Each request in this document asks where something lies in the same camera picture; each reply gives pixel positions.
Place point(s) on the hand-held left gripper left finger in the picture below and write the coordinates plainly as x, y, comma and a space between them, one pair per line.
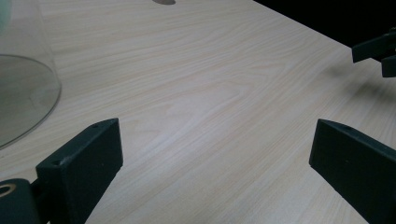
81, 165

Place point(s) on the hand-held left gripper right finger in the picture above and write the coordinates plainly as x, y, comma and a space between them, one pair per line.
358, 169

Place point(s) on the clear glass container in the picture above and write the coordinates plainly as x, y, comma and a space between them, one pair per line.
25, 93

